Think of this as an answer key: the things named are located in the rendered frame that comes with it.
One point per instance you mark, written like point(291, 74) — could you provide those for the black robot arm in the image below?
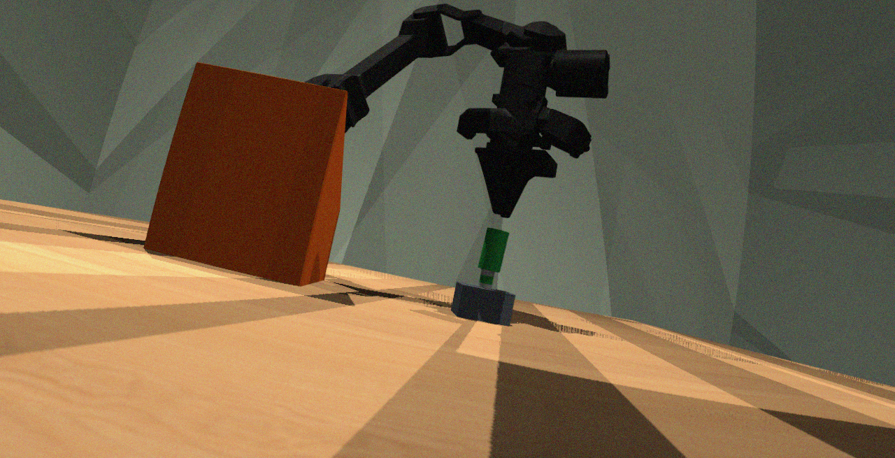
point(534, 55)

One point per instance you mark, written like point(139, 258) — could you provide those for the dark green cylinder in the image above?
point(493, 250)

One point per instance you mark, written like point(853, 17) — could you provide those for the grey marker with green band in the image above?
point(486, 278)

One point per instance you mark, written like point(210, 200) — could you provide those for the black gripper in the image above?
point(508, 162)

